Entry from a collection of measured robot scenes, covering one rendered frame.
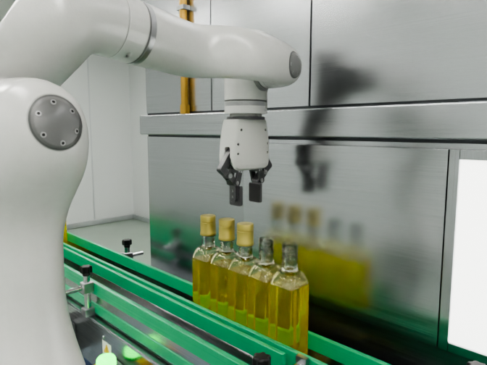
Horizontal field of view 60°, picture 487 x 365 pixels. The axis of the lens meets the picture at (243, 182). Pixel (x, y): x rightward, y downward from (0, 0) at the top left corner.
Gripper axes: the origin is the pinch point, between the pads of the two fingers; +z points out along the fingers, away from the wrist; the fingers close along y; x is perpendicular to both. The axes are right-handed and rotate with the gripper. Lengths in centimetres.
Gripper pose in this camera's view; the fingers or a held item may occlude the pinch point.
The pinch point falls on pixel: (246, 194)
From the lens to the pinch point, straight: 85.0
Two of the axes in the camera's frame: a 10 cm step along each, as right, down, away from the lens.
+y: -7.1, 0.9, -7.0
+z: 0.0, 9.9, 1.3
